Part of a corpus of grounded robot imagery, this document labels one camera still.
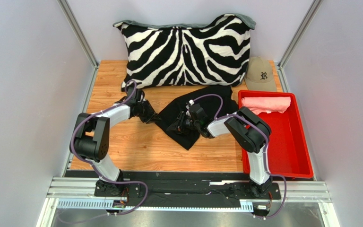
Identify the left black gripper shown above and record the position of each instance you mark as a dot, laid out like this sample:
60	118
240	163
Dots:
151	116

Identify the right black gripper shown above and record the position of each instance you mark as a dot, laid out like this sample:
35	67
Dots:
181	121

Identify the black t-shirt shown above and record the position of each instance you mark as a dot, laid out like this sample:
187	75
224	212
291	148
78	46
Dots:
211	105

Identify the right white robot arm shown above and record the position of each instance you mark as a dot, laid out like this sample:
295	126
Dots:
251	133

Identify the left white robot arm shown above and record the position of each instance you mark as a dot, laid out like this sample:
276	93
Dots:
91	136

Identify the zebra striped pillow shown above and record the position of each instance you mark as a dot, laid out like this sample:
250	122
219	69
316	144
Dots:
217	53

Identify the rolled pink t-shirt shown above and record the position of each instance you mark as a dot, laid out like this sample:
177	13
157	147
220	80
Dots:
266	104

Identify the beige baseball cap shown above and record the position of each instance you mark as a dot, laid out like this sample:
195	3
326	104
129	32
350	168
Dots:
259	75

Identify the red plastic tray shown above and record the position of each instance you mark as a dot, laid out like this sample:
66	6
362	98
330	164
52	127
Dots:
288	153

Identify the left aluminium frame post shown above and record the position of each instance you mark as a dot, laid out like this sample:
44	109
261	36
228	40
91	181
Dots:
68	12

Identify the aluminium frame post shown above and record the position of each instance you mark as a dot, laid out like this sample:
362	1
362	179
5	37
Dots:
310	14
68	12

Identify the right aluminium frame post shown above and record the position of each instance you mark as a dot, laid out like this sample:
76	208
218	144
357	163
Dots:
310	14

